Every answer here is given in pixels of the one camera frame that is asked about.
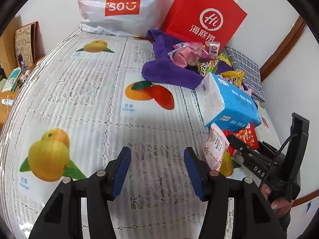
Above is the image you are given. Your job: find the right hand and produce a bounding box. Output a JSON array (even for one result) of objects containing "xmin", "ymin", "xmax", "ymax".
[{"xmin": 260, "ymin": 184, "xmax": 294, "ymax": 218}]

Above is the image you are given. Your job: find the yellow green snack bag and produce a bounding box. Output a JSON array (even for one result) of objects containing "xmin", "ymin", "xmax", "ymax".
[{"xmin": 217, "ymin": 52, "xmax": 232, "ymax": 67}]

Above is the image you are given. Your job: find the fruit print lace tablecloth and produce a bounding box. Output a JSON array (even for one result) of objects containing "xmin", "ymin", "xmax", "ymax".
[{"xmin": 1, "ymin": 30, "xmax": 209, "ymax": 238}]

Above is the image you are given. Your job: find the white Miniso plastic bag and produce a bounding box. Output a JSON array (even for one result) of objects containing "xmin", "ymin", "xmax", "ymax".
[{"xmin": 78, "ymin": 0, "xmax": 162, "ymax": 38}]

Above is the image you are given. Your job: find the brown wooden door frame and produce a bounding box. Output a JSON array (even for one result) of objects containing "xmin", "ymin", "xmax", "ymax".
[{"xmin": 260, "ymin": 16, "xmax": 307, "ymax": 81}]

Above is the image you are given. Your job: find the magenta crumpled snack wrapper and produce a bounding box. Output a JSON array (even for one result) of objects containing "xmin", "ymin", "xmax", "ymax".
[{"xmin": 172, "ymin": 42, "xmax": 205, "ymax": 56}]

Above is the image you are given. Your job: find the pink peach cake packet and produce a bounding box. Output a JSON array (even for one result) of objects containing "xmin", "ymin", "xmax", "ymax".
[{"xmin": 243, "ymin": 88, "xmax": 252, "ymax": 97}]

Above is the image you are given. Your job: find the pink nougat crisp packet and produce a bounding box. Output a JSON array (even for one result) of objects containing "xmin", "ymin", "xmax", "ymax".
[{"xmin": 203, "ymin": 123, "xmax": 229, "ymax": 171}]

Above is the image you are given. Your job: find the purple fleece blanket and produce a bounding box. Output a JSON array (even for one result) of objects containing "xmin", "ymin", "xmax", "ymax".
[{"xmin": 141, "ymin": 29, "xmax": 250, "ymax": 91}]

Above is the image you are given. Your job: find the small red white box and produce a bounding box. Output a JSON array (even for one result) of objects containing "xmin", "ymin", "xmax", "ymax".
[{"xmin": 206, "ymin": 41, "xmax": 221, "ymax": 60}]

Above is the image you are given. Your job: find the green rice cracker bag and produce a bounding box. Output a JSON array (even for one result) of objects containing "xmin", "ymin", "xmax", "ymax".
[{"xmin": 197, "ymin": 60, "xmax": 219, "ymax": 77}]

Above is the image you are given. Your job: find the yellow triangular snack pack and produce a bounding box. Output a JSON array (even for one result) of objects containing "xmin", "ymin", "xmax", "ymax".
[{"xmin": 220, "ymin": 70, "xmax": 244, "ymax": 87}]

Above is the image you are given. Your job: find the black cable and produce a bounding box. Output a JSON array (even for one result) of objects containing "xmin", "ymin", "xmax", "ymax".
[{"xmin": 258, "ymin": 133, "xmax": 299, "ymax": 189}]

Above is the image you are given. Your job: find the grey checked folded cloth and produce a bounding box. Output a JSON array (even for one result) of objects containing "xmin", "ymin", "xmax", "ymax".
[{"xmin": 225, "ymin": 46, "xmax": 266, "ymax": 102}]

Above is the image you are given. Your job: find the blue tissue pack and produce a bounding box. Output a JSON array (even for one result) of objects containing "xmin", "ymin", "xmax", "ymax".
[{"xmin": 195, "ymin": 73, "xmax": 261, "ymax": 132}]

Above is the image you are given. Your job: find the red paper Haidilao bag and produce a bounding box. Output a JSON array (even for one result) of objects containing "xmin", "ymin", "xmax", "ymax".
[{"xmin": 161, "ymin": 0, "xmax": 247, "ymax": 47}]

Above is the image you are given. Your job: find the pink triangular snack pack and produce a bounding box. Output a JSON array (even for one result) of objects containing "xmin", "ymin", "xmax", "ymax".
[{"xmin": 168, "ymin": 46, "xmax": 201, "ymax": 68}]

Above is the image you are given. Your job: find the red snack packet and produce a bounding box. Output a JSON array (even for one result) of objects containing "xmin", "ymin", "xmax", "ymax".
[{"xmin": 223, "ymin": 122, "xmax": 259, "ymax": 158}]

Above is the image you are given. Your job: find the brown framed picture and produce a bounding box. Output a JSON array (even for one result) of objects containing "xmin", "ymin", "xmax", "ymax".
[{"xmin": 15, "ymin": 22, "xmax": 38, "ymax": 66}]

